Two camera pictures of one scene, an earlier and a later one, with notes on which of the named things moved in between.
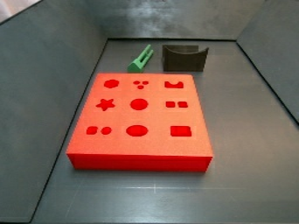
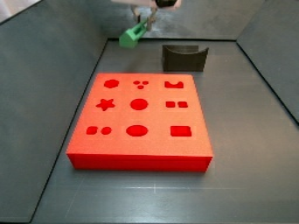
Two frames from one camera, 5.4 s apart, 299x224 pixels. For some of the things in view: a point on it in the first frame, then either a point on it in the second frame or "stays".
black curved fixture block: (184, 58) stays
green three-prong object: (135, 66) to (129, 38)
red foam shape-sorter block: (141, 123) stays
